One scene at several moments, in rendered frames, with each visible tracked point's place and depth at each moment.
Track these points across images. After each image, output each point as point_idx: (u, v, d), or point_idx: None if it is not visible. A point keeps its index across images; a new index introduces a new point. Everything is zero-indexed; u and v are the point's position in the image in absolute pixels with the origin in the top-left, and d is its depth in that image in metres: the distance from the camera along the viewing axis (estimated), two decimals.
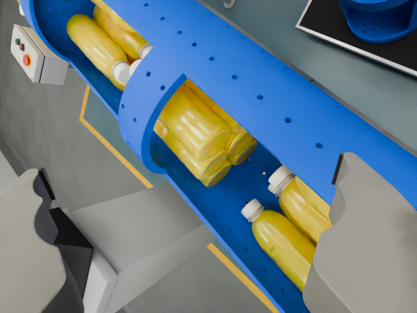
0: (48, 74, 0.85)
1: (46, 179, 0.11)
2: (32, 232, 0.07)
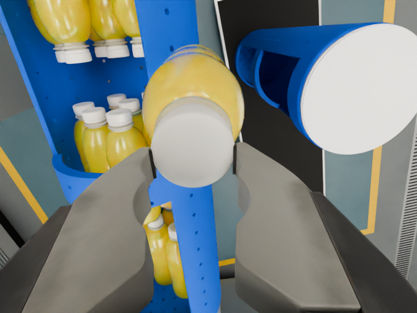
0: None
1: (153, 159, 0.12)
2: (130, 207, 0.08)
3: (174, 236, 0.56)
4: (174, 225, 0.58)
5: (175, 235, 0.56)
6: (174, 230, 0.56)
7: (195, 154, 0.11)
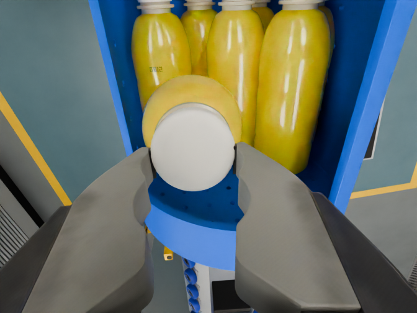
0: None
1: None
2: (130, 207, 0.08)
3: None
4: None
5: None
6: None
7: (195, 153, 0.11)
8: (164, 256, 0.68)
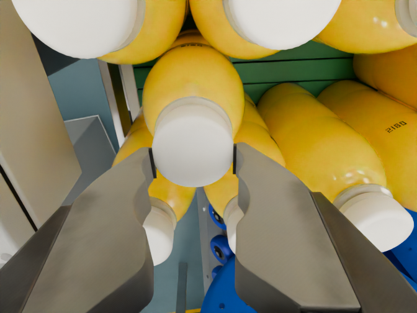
0: None
1: (153, 159, 0.12)
2: (130, 207, 0.08)
3: None
4: None
5: None
6: None
7: None
8: None
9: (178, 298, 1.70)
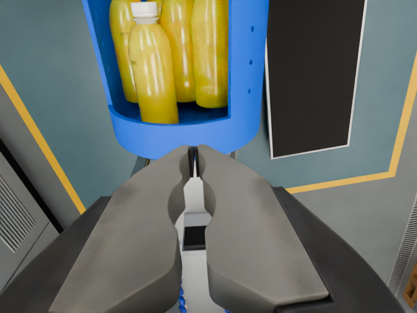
0: None
1: (192, 158, 0.12)
2: (164, 205, 0.08)
3: None
4: None
5: None
6: None
7: (144, 2, 0.38)
8: None
9: None
